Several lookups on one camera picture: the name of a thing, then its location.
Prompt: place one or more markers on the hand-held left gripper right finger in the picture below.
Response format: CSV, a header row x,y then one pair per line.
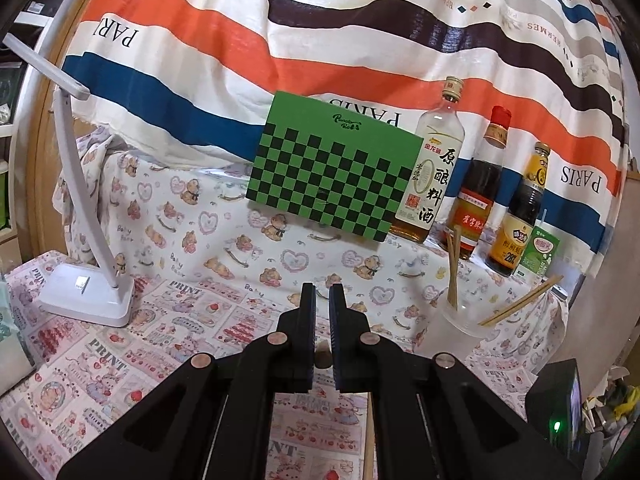
x,y
340,320

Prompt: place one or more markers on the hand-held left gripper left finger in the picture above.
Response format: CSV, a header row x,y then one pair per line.
x,y
306,320

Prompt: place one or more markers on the bunch of wooden chopsticks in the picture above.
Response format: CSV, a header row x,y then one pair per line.
x,y
522,300

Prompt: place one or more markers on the translucent plastic cup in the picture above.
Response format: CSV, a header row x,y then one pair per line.
x,y
465,330

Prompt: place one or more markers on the bear print cloth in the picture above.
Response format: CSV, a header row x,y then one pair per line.
x,y
225,250

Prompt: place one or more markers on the green checkered box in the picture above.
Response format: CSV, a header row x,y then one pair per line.
x,y
340,170

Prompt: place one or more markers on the green milk carton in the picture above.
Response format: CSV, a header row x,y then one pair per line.
x,y
537,255

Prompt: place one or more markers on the cake print tablecloth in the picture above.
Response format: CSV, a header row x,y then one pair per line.
x,y
150,340

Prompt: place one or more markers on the clear cooking wine bottle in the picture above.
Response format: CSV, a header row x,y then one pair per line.
x,y
430,175

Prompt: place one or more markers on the dark bottle with yellow label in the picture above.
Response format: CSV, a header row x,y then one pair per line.
x,y
517,230

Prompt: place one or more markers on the dark bottle with red cap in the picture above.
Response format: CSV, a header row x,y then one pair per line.
x,y
475,200

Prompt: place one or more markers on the white desk lamp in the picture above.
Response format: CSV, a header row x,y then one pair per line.
x,y
85,295

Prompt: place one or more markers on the striped cloth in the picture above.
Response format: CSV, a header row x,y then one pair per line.
x,y
350,35

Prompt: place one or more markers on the pale green tissue pack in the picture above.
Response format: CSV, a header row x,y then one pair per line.
x,y
10,340

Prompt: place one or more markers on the wooden board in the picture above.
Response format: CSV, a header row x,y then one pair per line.
x,y
42,160

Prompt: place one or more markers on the white shelf unit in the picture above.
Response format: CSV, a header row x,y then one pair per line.
x,y
10,110

